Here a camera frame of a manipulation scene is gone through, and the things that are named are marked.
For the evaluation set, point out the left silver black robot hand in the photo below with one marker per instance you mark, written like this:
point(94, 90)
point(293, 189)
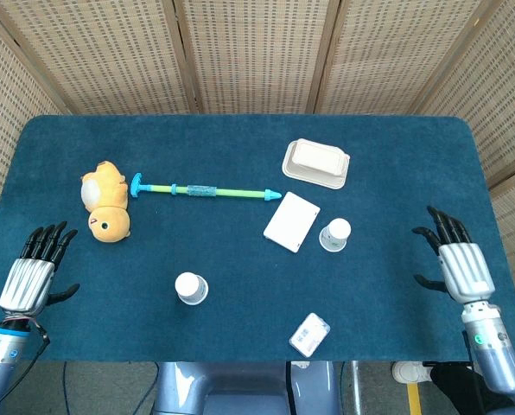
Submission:
point(26, 283)

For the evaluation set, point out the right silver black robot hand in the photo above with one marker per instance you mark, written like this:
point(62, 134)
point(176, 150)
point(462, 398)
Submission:
point(467, 270)

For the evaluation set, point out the green flower paper cup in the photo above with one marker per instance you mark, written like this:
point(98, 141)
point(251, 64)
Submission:
point(334, 234)
point(198, 302)

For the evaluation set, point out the blue flower paper cup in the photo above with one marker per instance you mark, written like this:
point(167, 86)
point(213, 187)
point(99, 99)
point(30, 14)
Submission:
point(188, 285)

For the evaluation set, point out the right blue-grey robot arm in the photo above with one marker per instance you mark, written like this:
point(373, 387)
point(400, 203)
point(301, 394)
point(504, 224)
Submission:
point(495, 354)

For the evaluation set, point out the yellow plush chick toy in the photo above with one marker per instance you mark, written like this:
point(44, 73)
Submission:
point(108, 222)

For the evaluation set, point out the white shoe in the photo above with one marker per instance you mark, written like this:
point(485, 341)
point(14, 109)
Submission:
point(411, 372)

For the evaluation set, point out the black trouser leg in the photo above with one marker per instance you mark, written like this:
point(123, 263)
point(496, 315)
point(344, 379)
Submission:
point(460, 389)

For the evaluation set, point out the clear box purple label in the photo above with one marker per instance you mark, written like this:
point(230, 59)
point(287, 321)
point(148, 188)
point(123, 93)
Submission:
point(309, 335)

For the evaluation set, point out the white flat rectangular box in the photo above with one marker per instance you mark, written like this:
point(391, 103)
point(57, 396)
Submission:
point(292, 222)

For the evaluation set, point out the beige lidded food container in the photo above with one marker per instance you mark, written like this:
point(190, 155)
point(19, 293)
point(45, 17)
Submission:
point(315, 162)

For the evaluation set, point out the green blue water squirter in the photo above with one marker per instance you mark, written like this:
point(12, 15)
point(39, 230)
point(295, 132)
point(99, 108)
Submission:
point(231, 192)

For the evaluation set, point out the blue-grey robot torso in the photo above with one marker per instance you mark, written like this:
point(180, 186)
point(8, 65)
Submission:
point(240, 389)

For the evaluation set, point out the dark blue table cloth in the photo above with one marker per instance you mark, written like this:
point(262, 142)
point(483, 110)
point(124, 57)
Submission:
point(240, 138)

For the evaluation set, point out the woven folding screen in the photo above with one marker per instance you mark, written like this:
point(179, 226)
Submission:
point(257, 52)

